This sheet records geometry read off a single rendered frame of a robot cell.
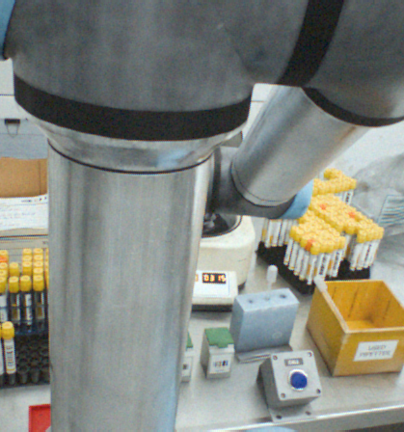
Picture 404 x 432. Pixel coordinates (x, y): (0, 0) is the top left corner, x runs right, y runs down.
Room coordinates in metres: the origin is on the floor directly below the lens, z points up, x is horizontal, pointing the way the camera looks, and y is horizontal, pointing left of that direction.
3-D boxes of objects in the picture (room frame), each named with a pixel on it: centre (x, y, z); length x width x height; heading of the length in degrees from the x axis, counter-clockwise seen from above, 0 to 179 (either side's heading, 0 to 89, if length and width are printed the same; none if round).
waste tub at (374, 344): (0.79, -0.29, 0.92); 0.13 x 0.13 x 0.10; 15
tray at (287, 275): (1.02, -0.20, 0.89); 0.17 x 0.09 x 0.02; 35
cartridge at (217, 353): (0.70, -0.05, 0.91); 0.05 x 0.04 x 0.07; 18
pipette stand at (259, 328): (0.77, -0.12, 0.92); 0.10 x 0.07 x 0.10; 114
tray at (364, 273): (1.08, -0.29, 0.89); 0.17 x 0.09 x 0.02; 35
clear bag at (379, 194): (1.29, -0.43, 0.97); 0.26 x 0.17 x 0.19; 124
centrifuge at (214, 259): (0.98, 0.03, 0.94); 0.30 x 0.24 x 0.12; 9
